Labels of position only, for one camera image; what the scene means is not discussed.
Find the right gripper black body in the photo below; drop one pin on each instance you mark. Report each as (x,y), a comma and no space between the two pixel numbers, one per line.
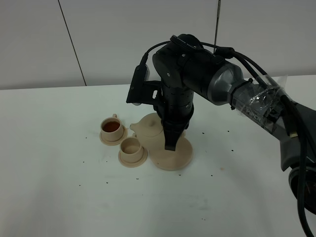
(185,68)

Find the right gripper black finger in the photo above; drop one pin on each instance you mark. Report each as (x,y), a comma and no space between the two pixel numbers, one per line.
(172,132)

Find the near beige teacup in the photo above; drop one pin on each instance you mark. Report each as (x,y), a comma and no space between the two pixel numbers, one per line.
(131,150)

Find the far small beige saucer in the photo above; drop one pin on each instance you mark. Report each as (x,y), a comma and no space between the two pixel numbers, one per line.
(113,143)

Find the far beige teacup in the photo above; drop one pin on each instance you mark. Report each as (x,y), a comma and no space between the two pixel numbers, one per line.
(112,128)

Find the beige teacup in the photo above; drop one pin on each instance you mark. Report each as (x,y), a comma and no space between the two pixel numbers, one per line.
(131,150)
(112,128)

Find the large beige teapot saucer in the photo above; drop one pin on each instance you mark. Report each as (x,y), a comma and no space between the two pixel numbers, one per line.
(173,160)

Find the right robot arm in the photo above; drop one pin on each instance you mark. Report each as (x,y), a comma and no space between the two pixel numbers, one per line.
(225,76)

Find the beige ceramic teapot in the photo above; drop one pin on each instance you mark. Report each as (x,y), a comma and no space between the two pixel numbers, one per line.
(149,132)

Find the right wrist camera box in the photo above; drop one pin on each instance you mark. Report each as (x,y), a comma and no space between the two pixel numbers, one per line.
(141,89)

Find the near small beige saucer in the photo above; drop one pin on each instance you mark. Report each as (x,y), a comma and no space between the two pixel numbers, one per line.
(133,165)

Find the small beige saucer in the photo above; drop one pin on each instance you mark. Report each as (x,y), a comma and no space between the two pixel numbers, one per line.
(133,165)
(113,143)

